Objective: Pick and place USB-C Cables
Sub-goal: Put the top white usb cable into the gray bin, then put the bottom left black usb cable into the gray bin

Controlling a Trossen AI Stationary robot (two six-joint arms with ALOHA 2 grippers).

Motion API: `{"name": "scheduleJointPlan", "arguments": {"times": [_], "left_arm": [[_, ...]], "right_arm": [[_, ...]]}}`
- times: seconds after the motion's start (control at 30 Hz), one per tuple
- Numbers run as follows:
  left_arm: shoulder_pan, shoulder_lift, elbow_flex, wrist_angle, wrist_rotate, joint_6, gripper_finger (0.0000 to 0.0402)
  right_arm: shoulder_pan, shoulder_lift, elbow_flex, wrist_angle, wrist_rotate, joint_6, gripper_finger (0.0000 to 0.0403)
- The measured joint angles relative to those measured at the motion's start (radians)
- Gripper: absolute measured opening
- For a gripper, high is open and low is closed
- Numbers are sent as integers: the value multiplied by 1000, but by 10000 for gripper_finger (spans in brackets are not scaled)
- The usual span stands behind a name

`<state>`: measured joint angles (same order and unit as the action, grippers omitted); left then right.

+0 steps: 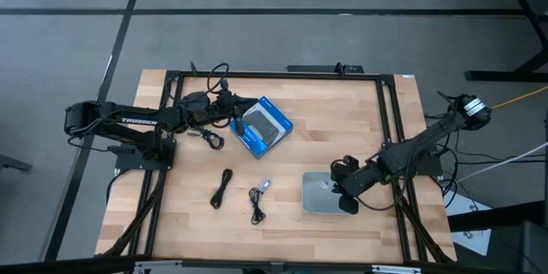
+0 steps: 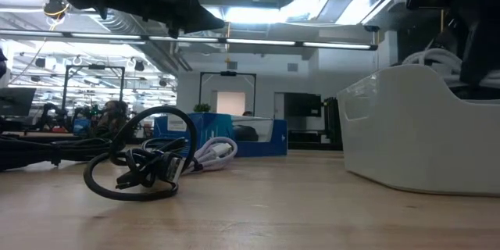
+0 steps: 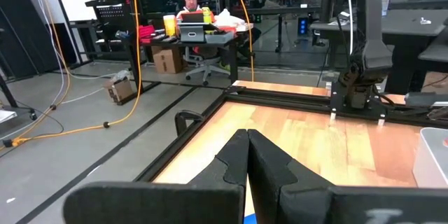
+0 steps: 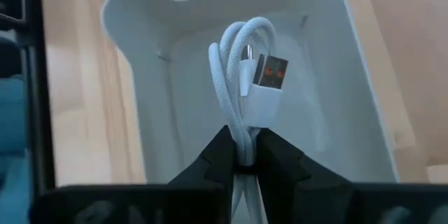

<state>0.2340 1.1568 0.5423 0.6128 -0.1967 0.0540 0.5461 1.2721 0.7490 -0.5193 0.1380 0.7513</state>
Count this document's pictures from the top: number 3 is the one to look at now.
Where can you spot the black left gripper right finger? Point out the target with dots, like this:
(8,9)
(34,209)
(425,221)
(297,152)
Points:
(315,203)

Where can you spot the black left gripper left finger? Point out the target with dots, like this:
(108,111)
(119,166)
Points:
(157,203)

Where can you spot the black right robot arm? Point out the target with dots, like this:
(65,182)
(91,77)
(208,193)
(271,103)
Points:
(372,52)

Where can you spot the blue object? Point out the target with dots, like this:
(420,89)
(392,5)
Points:
(250,219)

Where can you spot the cardboard box, open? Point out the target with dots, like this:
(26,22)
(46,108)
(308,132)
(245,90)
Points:
(119,89)

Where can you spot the translucent white plastic bin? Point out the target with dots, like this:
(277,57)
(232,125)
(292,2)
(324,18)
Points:
(432,157)

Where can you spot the cardboard box, closed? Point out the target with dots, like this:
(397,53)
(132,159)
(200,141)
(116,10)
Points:
(168,60)

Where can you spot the grey office chair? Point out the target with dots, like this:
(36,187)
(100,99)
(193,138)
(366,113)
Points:
(206,64)

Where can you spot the black desk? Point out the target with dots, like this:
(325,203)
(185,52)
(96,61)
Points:
(182,45)

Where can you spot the red tool case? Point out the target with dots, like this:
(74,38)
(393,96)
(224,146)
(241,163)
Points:
(146,33)

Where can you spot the black wheeled cart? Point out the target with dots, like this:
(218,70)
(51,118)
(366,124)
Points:
(15,108)

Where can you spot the grey equipment box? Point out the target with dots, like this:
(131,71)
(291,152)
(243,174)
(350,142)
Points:
(192,33)

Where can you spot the computer tower, blue lights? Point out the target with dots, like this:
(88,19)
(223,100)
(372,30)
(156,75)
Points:
(302,26)

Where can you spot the yellow container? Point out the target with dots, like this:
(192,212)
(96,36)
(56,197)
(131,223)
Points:
(170,25)

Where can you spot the red tablet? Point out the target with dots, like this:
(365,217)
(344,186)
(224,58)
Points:
(192,17)

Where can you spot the white plastic bag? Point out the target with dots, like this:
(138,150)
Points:
(227,19)

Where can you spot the black work table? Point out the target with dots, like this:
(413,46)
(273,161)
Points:
(406,24)

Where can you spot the person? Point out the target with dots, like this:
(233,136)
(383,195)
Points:
(191,1)

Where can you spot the black cabinet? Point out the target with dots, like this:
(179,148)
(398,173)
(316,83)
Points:
(24,24)

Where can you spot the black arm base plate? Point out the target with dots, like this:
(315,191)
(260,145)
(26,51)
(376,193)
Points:
(357,110)

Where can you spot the black aluminium table frame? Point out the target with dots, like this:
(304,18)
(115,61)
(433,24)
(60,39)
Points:
(280,99)

